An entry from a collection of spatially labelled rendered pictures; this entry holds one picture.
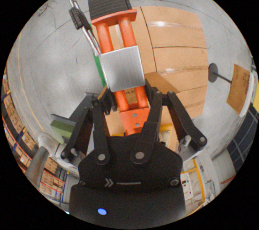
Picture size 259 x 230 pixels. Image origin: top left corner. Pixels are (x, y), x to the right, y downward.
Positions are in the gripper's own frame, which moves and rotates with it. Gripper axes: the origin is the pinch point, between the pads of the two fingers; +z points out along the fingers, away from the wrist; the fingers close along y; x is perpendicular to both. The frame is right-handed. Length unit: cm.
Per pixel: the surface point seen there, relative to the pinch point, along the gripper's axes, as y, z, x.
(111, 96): -2.8, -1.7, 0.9
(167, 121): 13.0, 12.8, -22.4
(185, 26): 55, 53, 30
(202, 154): 100, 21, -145
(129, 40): 2.3, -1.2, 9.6
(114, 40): -6, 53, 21
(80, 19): -4.8, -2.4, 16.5
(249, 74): 143, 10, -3
